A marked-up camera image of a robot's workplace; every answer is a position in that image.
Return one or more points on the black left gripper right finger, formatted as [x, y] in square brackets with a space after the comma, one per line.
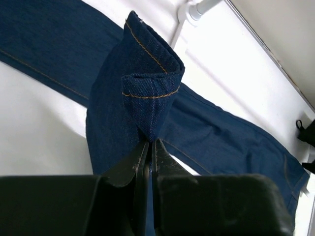
[164, 166]

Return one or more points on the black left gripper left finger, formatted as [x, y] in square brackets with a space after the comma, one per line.
[133, 167]

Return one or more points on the dark blue denim trousers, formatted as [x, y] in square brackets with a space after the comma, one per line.
[130, 80]

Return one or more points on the black hanging garment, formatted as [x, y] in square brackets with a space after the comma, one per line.
[307, 135]

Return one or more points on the white clothes rack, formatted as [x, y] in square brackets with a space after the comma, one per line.
[189, 14]

